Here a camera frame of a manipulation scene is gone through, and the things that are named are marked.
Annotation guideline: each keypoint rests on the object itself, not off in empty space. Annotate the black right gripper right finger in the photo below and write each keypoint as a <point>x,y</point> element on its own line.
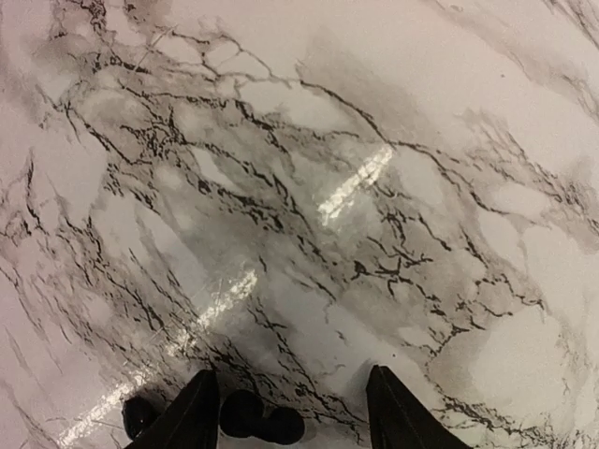
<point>398,420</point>

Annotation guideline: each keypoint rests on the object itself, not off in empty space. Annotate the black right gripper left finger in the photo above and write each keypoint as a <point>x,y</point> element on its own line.
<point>190,421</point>

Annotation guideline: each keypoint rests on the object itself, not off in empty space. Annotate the black earbud pair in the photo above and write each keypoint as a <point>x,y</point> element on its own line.
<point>242,416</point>

